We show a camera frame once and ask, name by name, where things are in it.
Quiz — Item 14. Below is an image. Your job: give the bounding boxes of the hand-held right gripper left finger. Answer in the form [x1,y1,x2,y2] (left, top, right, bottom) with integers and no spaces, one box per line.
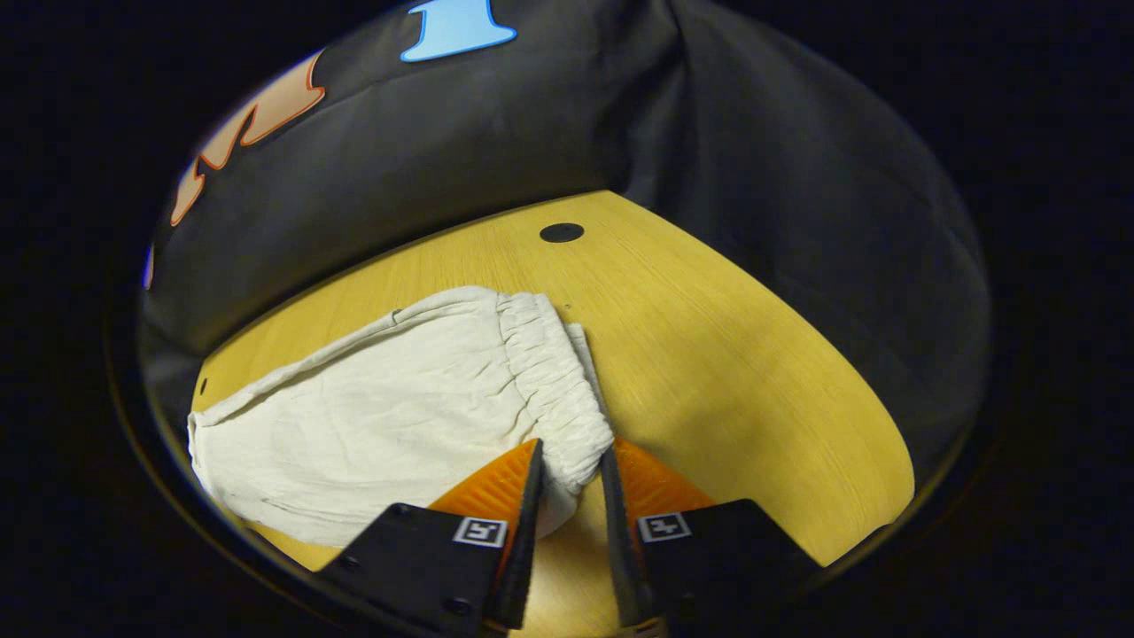
[315,438,545,635]

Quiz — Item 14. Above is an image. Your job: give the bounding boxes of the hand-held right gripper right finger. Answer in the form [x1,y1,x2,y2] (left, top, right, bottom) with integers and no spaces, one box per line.
[600,436,825,630]

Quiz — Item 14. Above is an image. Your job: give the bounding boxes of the cream white jeans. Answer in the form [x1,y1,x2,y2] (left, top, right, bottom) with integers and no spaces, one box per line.
[186,285,616,549]

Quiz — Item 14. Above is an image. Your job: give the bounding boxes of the black backdrop cloth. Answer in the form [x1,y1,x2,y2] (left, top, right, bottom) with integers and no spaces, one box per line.
[137,0,991,484]

